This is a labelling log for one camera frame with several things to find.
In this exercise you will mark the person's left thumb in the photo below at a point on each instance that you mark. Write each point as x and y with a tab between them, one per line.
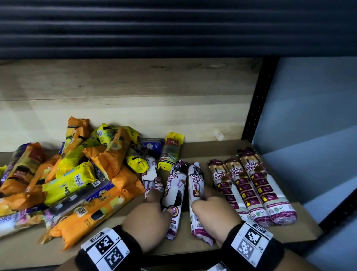
168	211

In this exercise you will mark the yellow grey bag roll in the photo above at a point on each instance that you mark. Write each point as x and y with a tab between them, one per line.
170	153

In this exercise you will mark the person's left hand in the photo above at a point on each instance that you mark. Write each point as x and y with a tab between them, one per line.
145	223

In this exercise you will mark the person's right hand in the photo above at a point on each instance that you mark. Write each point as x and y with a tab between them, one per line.
217	220

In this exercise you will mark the wooden back panel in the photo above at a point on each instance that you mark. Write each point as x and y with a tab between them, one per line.
125	97

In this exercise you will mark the pile of orange yellow packets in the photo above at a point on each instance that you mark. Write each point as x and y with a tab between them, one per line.
78	178

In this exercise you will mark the white black bag roll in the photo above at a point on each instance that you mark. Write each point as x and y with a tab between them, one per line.
175	189
152	177
196	181

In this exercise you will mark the person's right forearm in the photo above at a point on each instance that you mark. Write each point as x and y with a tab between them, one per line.
298	263

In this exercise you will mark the blue bag packet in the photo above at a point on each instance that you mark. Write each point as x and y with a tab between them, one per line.
152	148

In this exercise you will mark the black metal shelf frame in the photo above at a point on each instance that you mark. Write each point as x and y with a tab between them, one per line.
259	97

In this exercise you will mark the dark roller shutter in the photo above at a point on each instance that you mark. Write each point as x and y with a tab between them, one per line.
178	28

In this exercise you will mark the black wristband with marker tags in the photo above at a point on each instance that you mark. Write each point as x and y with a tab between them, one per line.
111	247
251	243

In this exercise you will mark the person's right thumb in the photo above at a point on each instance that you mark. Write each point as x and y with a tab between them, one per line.
196	206

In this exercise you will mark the white maroon bag roll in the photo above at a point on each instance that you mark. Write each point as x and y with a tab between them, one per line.
265	189
224	184
245	189

